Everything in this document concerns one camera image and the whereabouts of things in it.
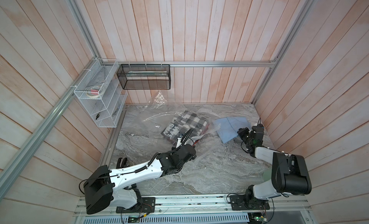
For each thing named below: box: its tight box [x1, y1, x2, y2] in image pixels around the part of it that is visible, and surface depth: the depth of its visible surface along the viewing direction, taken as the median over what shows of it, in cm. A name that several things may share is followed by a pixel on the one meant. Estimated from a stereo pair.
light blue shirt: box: [213, 116, 252, 144], surface depth 106 cm
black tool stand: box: [115, 157, 130, 169], surface depth 89 cm
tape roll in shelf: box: [86, 85, 105, 99], surface depth 75 cm
